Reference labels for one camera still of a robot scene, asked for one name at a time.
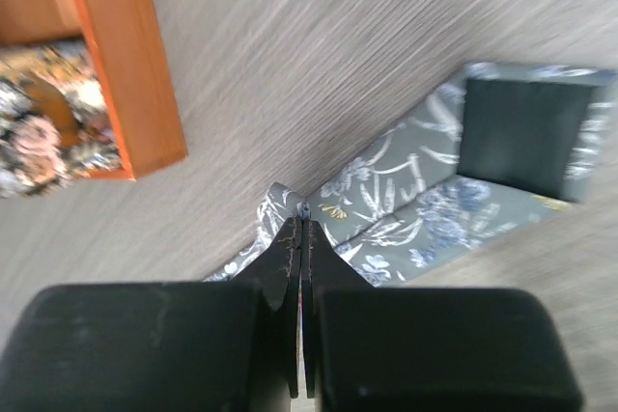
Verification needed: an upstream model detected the orange wooden divided tray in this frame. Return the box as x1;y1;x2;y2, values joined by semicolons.
1;0;187;180

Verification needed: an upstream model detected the grey floral tie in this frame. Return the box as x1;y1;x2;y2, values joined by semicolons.
213;62;617;287

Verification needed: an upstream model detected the cat pattern tie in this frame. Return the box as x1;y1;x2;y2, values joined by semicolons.
1;38;123;198

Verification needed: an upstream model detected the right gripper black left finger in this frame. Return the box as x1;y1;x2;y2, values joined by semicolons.
1;219;302;411

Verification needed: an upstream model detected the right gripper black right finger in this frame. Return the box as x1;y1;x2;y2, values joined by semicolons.
301;221;584;411

